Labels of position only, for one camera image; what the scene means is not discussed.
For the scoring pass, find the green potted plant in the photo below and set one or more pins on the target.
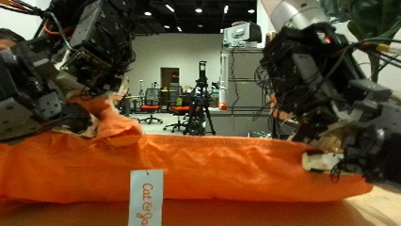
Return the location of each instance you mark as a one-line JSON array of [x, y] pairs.
[[372, 19]]

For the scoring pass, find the orange shirt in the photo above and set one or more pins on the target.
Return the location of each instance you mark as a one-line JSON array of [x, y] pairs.
[[230, 169]]

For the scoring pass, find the ceiling light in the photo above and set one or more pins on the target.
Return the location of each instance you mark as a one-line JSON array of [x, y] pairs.
[[226, 9], [170, 8], [199, 10], [251, 11]]

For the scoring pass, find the black tripod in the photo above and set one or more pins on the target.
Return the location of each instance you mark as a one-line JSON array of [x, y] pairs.
[[202, 103]]

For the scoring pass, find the grey box device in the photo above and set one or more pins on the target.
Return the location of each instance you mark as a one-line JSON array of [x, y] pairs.
[[243, 34]]

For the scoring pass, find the grey filing cabinet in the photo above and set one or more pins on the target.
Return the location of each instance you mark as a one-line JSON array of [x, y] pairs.
[[247, 88]]

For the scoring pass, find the long office desk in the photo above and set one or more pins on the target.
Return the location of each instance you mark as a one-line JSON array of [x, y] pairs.
[[131, 98]]

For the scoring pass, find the brown door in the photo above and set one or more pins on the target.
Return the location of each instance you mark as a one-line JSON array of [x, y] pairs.
[[167, 77]]

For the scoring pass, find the orange office chair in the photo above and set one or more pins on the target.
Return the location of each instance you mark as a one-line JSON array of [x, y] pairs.
[[179, 109], [150, 108]]

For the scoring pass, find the red round object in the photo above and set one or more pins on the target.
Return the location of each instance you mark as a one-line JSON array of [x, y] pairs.
[[223, 106]]

